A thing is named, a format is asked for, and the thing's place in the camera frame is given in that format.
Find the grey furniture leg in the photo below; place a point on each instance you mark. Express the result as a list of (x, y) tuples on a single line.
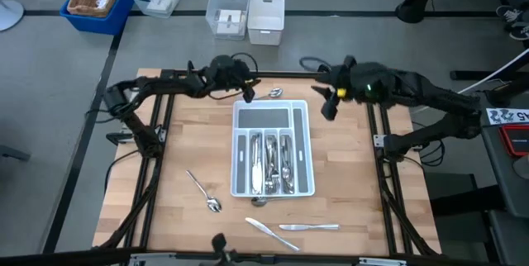
[(12, 152)]

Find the white plastic cutlery tray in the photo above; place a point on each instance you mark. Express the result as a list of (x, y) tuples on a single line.
[(264, 118)]

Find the white plastic bin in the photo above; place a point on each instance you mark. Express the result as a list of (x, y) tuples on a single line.
[(266, 22)]

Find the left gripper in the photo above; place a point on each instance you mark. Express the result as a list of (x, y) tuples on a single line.
[(225, 74)]

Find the black desk foot bar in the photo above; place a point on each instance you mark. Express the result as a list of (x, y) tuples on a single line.
[(487, 74)]

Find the small black object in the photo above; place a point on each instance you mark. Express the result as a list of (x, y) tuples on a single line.
[(220, 243)]

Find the white paper piece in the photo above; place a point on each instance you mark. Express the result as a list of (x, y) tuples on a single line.
[(103, 1)]

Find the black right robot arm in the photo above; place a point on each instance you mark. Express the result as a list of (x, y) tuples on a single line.
[(434, 96)]

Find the person's shoe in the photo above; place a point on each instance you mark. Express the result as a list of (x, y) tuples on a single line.
[(520, 32), (510, 14)]

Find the white printed label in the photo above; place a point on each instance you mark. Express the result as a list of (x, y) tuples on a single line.
[(506, 116)]

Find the silver fork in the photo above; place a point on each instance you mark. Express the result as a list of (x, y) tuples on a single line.
[(268, 179), (274, 150), (268, 150), (276, 171), (273, 185), (271, 162)]

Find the grey round stand base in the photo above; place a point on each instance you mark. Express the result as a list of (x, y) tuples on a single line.
[(8, 14)]

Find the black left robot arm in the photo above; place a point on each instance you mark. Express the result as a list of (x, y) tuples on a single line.
[(165, 85)]

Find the blue plastic bin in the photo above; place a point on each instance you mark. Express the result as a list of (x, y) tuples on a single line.
[(103, 26)]

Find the grey round disc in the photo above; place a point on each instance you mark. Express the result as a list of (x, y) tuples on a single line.
[(522, 167)]

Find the dark grey side table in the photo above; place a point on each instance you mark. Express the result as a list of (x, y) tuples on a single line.
[(496, 167)]

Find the silver metal bracket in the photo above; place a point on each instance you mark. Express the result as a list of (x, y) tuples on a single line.
[(153, 257), (382, 261)]

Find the black furniture base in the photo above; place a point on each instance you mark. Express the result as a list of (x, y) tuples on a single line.
[(454, 191)]

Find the silver table knife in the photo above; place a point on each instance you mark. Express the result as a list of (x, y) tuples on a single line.
[(259, 154), (257, 181), (258, 224), (254, 146), (252, 167), (306, 227)]

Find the red and black device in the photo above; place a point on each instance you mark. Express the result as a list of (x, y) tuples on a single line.
[(516, 140)]

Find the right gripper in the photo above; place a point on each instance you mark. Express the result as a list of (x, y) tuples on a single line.
[(363, 82)]

